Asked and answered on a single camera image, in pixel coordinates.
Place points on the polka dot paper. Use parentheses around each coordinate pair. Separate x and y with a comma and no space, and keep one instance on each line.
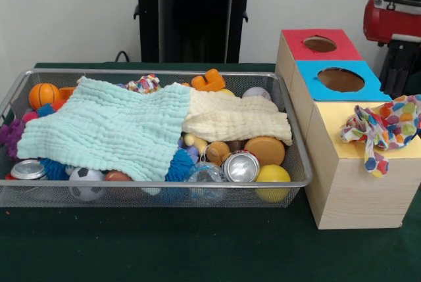
(394,124)

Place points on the small soccer ball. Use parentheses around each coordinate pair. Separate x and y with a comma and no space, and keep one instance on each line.
(86,181)

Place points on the wooden box three round holes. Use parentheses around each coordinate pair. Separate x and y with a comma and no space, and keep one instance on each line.
(345,196)

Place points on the black upright panel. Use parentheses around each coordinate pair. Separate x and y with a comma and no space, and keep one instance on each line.
(418,65)

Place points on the mint waffle cloth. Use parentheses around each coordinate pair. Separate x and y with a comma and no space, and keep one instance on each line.
(82,124)

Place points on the crushed clear plastic bottle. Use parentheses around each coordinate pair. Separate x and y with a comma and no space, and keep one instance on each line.
(205,177)

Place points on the orange toy basketball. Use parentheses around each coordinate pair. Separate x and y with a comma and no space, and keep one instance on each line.
(43,95)

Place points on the red and silver can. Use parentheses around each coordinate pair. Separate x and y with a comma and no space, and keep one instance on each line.
(28,169)

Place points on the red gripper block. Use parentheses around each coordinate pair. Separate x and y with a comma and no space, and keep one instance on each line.
(391,25)

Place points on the crushed silver can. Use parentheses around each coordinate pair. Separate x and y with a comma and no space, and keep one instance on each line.
(241,167)

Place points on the white toy baseball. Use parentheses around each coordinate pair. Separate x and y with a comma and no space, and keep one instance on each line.
(257,93)

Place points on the cream waffle cloth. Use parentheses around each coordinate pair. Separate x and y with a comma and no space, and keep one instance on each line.
(243,117)

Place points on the yellow ball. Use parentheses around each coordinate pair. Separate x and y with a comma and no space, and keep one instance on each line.
(273,180)

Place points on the dark green table cloth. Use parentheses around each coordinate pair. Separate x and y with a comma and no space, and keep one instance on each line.
(164,246)

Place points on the orange rubber toy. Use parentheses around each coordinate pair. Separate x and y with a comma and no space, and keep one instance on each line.
(210,81)

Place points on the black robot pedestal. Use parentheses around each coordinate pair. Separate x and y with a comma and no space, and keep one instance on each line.
(194,25)

